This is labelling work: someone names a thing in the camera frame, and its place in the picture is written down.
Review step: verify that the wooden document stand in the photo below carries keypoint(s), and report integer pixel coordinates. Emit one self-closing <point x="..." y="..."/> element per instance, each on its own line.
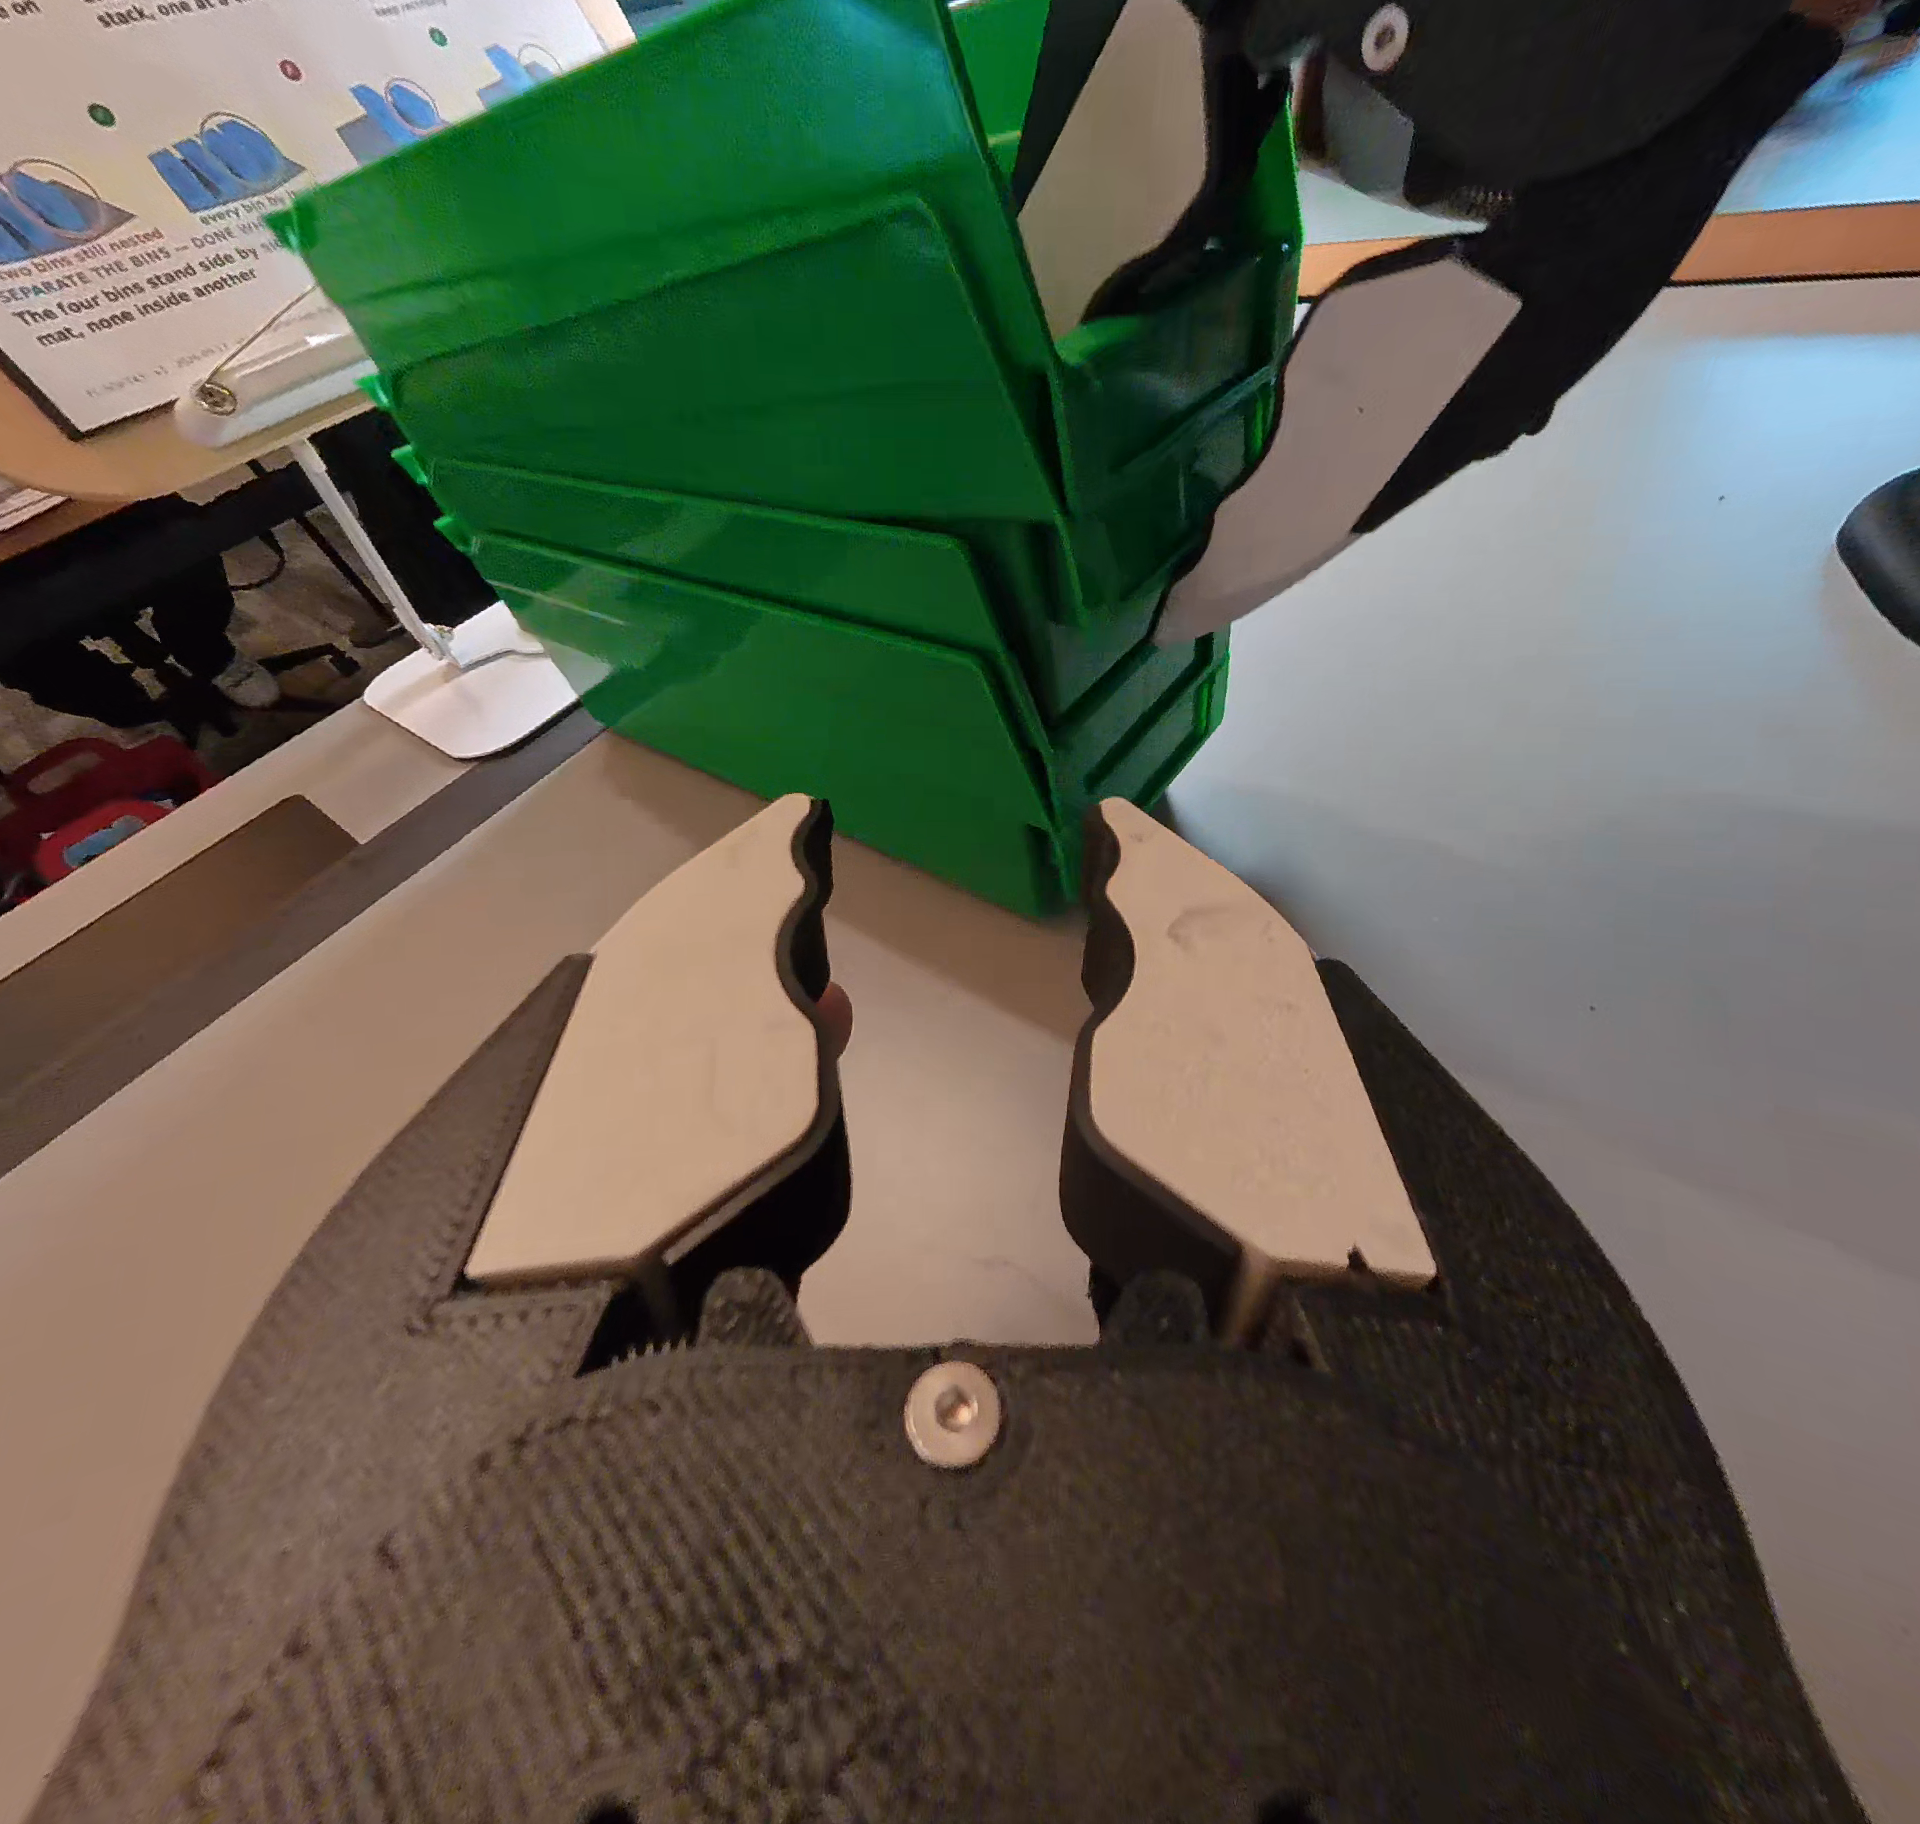
<point x="465" y="700"/>

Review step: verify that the brown edged table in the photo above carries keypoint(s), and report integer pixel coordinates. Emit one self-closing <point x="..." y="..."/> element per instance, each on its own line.
<point x="1802" y="242"/>

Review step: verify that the red bag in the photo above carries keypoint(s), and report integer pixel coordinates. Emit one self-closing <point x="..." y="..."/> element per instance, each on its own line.
<point x="92" y="805"/>

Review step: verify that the green plastic storage bin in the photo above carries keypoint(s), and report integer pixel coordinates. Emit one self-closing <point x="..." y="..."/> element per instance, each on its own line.
<point x="840" y="759"/>
<point x="675" y="160"/>
<point x="752" y="565"/>
<point x="722" y="385"/>

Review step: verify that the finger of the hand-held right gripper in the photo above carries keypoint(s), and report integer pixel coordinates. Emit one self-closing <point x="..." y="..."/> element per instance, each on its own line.
<point x="1117" y="145"/>
<point x="1365" y="414"/>

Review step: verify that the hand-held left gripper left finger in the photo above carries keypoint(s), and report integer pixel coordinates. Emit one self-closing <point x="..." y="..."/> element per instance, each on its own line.
<point x="675" y="1105"/>

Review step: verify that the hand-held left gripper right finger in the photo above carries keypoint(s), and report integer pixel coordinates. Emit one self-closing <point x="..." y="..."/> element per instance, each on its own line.
<point x="1245" y="1105"/>

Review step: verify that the grey desk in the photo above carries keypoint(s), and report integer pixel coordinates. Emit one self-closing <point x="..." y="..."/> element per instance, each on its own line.
<point x="1575" y="880"/>

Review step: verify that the dark grey tape strip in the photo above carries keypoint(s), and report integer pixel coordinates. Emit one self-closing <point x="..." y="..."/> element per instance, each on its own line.
<point x="150" y="1015"/>

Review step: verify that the white printed instruction sheet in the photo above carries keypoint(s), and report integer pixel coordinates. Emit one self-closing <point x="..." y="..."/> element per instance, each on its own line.
<point x="150" y="54"/>

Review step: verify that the black perforated round pad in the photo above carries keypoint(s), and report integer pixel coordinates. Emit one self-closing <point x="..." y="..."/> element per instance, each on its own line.
<point x="1892" y="549"/>

